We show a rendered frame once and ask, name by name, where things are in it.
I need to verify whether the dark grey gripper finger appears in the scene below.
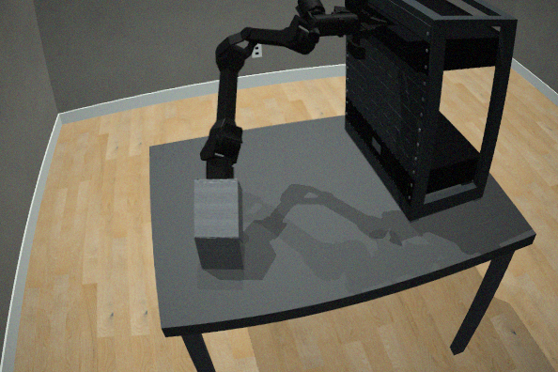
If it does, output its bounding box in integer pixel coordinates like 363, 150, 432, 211
361, 23, 387, 39
362, 9, 387, 25

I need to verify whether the black server rack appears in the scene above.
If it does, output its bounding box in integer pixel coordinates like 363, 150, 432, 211
345, 0, 518, 223

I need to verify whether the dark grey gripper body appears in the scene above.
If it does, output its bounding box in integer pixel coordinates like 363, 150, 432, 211
332, 0, 368, 60

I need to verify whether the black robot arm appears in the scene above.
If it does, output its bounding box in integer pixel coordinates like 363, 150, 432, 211
200, 0, 335, 179

